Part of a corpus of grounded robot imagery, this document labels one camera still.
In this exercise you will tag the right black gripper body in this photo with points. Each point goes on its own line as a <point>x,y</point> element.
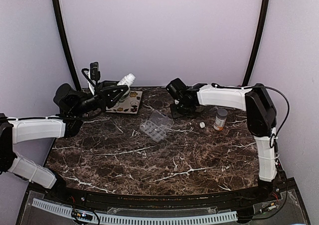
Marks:
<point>182,111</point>

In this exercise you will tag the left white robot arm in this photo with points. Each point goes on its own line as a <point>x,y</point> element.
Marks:
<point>73,105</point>

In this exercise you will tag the white slotted cable duct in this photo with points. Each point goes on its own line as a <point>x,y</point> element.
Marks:
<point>121,216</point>

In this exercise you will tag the small white pill bottle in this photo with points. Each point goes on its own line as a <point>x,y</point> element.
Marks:
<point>127,80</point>

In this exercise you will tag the floral square plate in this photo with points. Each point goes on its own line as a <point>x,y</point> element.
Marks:
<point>129,105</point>

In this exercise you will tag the right black frame post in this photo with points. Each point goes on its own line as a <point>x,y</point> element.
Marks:
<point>257,42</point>

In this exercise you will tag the clear plastic pill organizer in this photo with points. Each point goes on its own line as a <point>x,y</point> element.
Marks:
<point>157,120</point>

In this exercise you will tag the green ceramic bowl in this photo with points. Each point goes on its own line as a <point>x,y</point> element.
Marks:
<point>123,98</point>

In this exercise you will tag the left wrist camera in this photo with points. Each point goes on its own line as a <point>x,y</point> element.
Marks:
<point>93,76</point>

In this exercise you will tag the small white bottle cap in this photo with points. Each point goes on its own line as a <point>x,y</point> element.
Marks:
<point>202,124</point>

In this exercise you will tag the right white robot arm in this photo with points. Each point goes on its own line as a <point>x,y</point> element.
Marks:
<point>255,101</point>

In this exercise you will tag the orange pill bottle grey cap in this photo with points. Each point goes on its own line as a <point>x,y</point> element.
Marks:
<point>220,119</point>

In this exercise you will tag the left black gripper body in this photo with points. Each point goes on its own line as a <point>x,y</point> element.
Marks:
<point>99,96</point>

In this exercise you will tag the left black frame post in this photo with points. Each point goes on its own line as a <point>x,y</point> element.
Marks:
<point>65,44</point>

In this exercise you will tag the beige ceramic mug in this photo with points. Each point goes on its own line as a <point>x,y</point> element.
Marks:
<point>199,109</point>

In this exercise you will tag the black frame post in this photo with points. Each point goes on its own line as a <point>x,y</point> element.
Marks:
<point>65,44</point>
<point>257,42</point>

